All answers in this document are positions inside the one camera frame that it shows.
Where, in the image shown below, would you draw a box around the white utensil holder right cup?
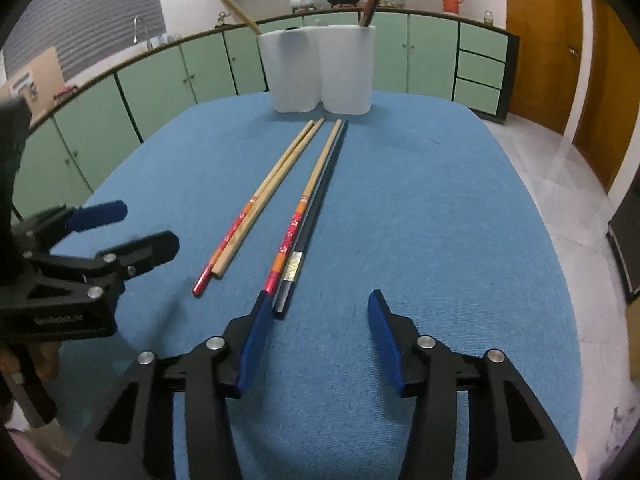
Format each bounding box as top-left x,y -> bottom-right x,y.
304,25 -> 376,116

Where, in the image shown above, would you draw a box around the white utensil holder left cup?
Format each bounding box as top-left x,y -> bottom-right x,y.
258,27 -> 321,113

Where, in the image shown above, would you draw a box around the black chopstick gold band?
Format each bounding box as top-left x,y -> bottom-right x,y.
272,120 -> 349,318

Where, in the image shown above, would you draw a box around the green base cabinets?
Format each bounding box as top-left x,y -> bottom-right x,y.
10,11 -> 520,220

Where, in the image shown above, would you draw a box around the grey window blind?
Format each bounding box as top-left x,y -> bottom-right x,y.
2,0 -> 166,79

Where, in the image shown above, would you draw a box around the white utensil holder cup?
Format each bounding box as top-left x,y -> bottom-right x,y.
304,25 -> 376,116
258,27 -> 321,113

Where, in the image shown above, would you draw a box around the red patterned chopstick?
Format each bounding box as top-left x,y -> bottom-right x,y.
262,119 -> 343,295
192,120 -> 314,297

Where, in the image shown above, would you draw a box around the kitchen faucet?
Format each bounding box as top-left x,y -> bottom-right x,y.
132,14 -> 152,51

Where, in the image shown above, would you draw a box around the blue table cloth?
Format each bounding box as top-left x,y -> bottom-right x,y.
54,93 -> 582,479

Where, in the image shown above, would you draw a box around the left hand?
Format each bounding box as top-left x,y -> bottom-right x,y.
0,341 -> 62,386

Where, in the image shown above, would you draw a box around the wooden door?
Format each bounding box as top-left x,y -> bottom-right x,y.
574,0 -> 639,191
506,0 -> 582,133

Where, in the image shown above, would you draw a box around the plain bamboo chopstick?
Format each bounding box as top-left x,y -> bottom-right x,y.
212,116 -> 326,278

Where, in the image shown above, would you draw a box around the kettle on counter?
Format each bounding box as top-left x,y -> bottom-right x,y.
215,11 -> 231,28

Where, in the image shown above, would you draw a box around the cardboard box on counter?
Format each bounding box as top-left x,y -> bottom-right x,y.
1,47 -> 65,126

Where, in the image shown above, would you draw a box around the bamboo chopstick in left cup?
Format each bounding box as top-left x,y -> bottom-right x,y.
220,0 -> 262,36

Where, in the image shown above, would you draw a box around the black glass cabinet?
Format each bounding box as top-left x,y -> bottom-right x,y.
606,174 -> 640,304

